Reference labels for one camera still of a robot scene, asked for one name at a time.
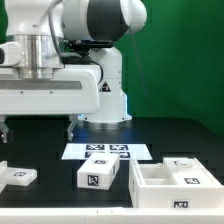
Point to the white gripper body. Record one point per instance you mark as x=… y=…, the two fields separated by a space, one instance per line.
x=72 y=90

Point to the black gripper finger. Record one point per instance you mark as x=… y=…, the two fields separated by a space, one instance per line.
x=73 y=120
x=4 y=129

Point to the white door panel with tags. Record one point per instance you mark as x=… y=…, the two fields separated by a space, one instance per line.
x=16 y=176

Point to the white cabinet top block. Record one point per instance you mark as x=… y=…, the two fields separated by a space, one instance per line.
x=98 y=171

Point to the white cabinet body box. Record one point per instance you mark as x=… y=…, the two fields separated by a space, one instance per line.
x=151 y=187

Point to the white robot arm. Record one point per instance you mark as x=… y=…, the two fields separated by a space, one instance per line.
x=59 y=59

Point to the white tag sheet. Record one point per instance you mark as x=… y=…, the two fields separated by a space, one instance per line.
x=81 y=151

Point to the black camera stand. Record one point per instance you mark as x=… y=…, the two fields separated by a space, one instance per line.
x=83 y=47

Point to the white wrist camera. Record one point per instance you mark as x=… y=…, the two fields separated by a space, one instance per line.
x=10 y=54

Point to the white table border rail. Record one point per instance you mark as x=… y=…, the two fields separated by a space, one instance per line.
x=110 y=216

